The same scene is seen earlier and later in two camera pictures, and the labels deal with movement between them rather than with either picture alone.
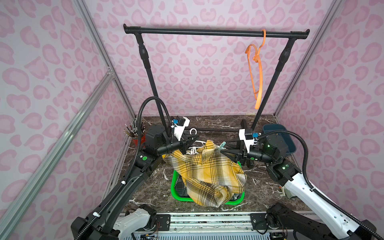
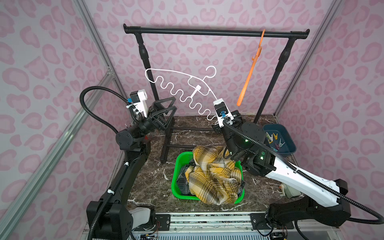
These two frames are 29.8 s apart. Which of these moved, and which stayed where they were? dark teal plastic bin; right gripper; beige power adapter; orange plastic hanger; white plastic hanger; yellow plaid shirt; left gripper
Moved: white plastic hanger; yellow plaid shirt; left gripper; orange plastic hanger; right gripper
Stayed: beige power adapter; dark teal plastic bin
